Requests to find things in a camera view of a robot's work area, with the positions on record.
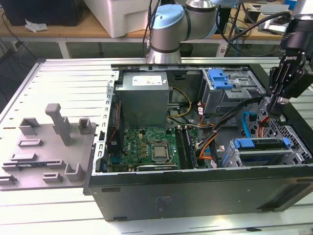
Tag small black box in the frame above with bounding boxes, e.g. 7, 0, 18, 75
244, 7, 260, 24

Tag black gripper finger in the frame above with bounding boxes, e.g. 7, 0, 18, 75
267, 66, 279, 118
278, 70, 306, 117

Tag wooden desk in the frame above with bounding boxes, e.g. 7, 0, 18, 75
0, 0, 313, 59

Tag silver optical drive cage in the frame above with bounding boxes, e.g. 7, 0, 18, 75
198, 68, 267, 116

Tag thick black wrist cable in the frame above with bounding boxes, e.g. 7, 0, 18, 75
220, 11, 294, 46

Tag red black fan wire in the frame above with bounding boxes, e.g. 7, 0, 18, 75
107, 100, 122, 145

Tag large black box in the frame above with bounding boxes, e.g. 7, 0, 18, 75
216, 6, 232, 35

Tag hard disk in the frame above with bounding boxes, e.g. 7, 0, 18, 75
221, 137, 291, 167

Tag black RAM slot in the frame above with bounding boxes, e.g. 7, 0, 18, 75
175, 126, 186, 169

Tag white foam box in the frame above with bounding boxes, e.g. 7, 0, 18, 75
83, 0, 162, 39

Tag crumpled white paper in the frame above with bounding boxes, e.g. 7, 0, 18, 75
24, 19, 49, 33

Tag blue network cable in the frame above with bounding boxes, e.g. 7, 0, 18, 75
233, 24, 243, 57

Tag black computer tower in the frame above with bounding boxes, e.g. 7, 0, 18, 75
1, 0, 84, 27

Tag orange red power wire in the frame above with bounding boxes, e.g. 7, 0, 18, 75
255, 115, 272, 139

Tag grey power supply unit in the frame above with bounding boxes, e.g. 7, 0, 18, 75
114, 72, 171, 129

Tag black waste bin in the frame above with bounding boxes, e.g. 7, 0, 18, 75
179, 43, 193, 58

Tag grey parts rack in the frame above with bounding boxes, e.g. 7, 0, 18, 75
0, 102, 98, 190

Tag black cable bundle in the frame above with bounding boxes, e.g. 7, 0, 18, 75
195, 96, 267, 169

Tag silver CPU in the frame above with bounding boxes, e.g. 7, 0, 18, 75
152, 146, 169, 159

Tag blue plastic drive latch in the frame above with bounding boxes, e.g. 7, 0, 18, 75
207, 69, 233, 91

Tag black CPU socket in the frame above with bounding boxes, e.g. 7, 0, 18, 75
149, 141, 172, 163

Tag orange data wire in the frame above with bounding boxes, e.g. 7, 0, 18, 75
199, 144, 213, 161

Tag yellow black power wire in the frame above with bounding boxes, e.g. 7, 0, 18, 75
167, 87, 192, 118

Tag black graphics card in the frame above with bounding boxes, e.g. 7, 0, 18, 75
135, 163, 179, 172

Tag RAM stick black chips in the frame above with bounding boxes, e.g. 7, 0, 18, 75
183, 126, 198, 169

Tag thin cable metal plug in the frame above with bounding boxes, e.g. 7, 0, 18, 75
143, 0, 162, 59

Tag perforated metal disk bay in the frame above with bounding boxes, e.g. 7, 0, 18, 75
220, 96, 313, 169

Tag blue data wire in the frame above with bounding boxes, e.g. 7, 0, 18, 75
241, 111, 257, 138

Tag green motherboard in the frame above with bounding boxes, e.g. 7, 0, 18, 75
107, 126, 208, 172

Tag black open PC case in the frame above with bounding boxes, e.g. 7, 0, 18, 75
83, 63, 313, 222

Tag grey metal tray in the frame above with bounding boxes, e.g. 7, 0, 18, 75
259, 3, 291, 14

